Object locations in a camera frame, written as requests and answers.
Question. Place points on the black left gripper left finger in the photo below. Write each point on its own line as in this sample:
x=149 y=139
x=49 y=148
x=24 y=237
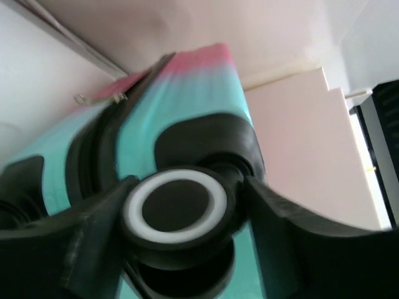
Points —
x=76 y=253

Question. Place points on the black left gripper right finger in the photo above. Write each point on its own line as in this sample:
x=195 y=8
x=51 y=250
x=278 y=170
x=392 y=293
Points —
x=304 y=255

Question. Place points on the pink teal suitcase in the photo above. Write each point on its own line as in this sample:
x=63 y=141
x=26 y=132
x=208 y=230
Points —
x=193 y=84

